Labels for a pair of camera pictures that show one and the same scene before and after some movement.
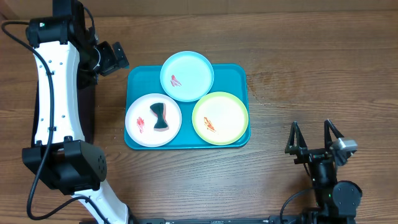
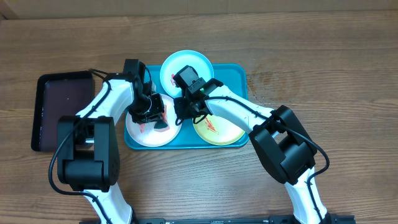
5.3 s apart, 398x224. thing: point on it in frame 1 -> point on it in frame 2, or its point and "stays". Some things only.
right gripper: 295,148 -> 185,104
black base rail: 297,219 stays
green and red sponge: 159,110 stays
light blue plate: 186,76 stays
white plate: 153,120 stays
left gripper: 112,63 -> 157,112
